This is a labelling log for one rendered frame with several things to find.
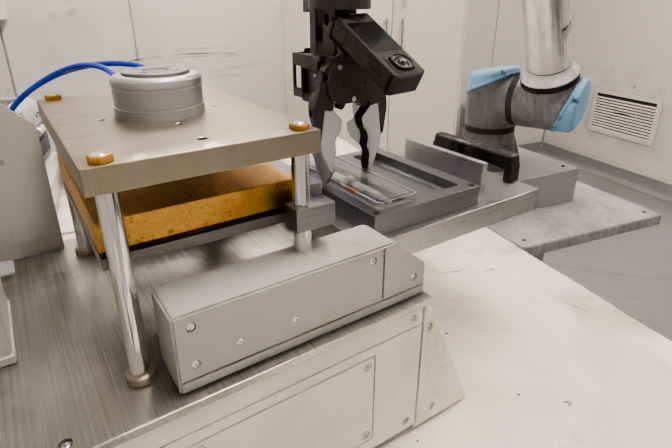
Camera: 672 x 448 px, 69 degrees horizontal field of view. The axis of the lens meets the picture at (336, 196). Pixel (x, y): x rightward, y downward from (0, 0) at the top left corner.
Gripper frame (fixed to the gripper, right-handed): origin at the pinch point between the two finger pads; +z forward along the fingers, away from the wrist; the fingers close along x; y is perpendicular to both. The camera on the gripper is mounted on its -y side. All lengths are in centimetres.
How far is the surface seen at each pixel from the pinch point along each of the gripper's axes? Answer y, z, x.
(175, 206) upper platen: -10.4, -4.8, 24.3
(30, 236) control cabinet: 14.8, 5.4, 34.4
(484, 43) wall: 194, 11, -258
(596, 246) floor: 65, 101, -206
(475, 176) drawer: -6.6, 2.0, -15.8
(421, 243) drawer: -11.1, 6.0, -2.1
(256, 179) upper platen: -8.7, -4.9, 16.5
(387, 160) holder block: 5.3, 2.0, -10.6
